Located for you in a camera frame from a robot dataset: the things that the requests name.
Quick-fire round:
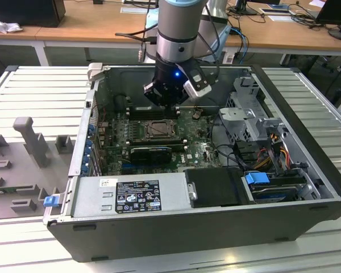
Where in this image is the metal CPU socket cover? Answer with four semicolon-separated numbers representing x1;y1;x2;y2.
145;121;179;139

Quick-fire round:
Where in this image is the CPU socket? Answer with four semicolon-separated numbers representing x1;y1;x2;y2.
144;119;180;140

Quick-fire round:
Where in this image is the green motherboard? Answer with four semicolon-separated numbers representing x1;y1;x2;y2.
98;109;227;176

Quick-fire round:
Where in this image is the black graphics card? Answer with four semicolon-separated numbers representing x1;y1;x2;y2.
129;146;173;165

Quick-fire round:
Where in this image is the white adapter with code label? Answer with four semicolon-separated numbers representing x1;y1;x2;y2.
222;50;236;65

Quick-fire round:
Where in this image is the grey case release latch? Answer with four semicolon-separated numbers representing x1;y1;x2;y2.
86;63;103;84

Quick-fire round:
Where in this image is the grey metal drive cage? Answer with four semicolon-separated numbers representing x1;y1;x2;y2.
218;76;288;143

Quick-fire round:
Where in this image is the long wooden desk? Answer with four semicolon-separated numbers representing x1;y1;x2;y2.
35;0;341;68

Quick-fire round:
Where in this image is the silver metal latch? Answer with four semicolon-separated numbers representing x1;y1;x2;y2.
187;182;198;201

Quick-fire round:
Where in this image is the black monitor with flat stand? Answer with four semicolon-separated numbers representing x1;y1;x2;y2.
228;0;282;16

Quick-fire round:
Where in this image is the black plastic shroud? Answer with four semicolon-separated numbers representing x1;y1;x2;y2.
184;167;247;208

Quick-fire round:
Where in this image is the blue disk carrier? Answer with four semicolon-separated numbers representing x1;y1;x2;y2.
244;171;271;190

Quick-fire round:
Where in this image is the grey power supply unit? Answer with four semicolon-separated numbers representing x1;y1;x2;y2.
72;173;193;218

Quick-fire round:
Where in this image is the black open PC case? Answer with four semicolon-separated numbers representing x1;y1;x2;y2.
42;63;341;264

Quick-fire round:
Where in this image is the dark hard disk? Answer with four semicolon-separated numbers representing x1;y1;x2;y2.
251;186;299;203

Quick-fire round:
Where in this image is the short wooden desk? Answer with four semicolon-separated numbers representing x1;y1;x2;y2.
0;16;49;67

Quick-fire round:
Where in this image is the black computer box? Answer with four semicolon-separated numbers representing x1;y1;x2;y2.
0;0;66;28

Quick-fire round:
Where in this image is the blue case latch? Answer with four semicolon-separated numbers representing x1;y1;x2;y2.
44;195;60;208

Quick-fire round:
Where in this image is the grey parts rack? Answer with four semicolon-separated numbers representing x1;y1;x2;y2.
0;116;76;220

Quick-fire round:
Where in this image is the crumpled white paper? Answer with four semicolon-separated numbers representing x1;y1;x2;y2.
0;15;24;34

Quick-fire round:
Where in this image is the metal disk bay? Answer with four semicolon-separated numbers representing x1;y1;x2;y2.
240;167;322;204

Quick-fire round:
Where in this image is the black monitor with round base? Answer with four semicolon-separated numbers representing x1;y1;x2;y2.
315;0;341;43

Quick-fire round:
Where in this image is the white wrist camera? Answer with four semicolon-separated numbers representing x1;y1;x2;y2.
177;61;213;100

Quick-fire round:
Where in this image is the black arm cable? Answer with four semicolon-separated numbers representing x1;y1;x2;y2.
115;0;160;62

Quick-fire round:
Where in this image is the blue cable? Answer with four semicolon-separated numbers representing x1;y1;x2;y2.
230;27;248;55

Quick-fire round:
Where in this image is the black cable bundle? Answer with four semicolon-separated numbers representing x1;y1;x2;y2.
210;113;273;173

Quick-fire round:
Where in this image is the yellow red wire bundle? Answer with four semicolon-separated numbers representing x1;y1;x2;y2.
257;133;291;171

